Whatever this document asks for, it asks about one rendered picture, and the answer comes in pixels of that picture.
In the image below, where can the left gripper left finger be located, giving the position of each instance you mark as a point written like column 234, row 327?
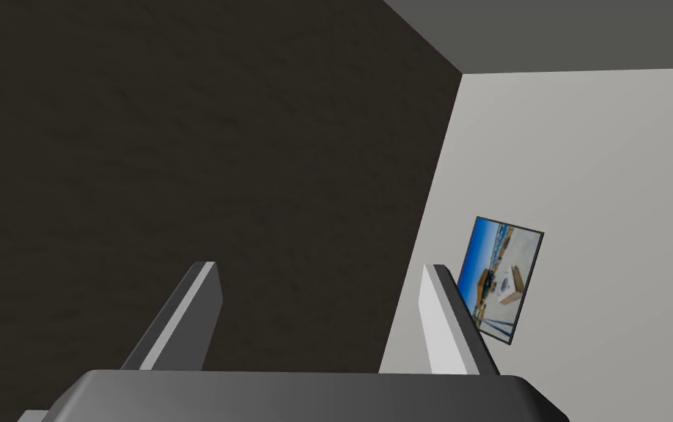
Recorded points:
column 187, row 328

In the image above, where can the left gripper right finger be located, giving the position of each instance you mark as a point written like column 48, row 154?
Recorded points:
column 451, row 334

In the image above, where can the framed blue picture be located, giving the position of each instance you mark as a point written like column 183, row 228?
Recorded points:
column 503, row 275

